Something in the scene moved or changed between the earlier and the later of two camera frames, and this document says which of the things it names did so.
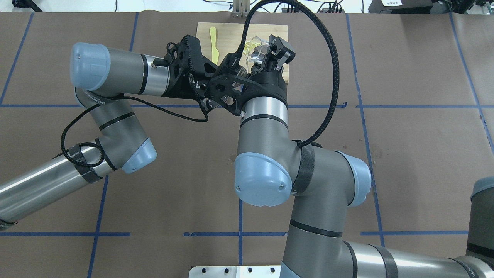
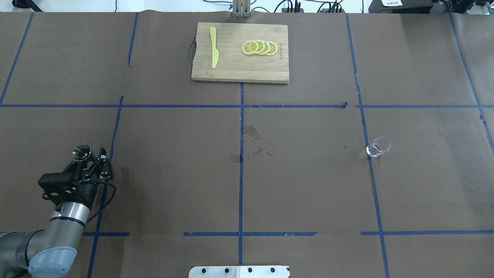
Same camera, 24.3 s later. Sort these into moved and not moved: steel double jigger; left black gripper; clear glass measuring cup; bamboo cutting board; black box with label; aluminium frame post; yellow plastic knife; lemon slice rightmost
Moved: steel double jigger; left black gripper; clear glass measuring cup
Not moved: aluminium frame post; lemon slice rightmost; black box with label; yellow plastic knife; bamboo cutting board
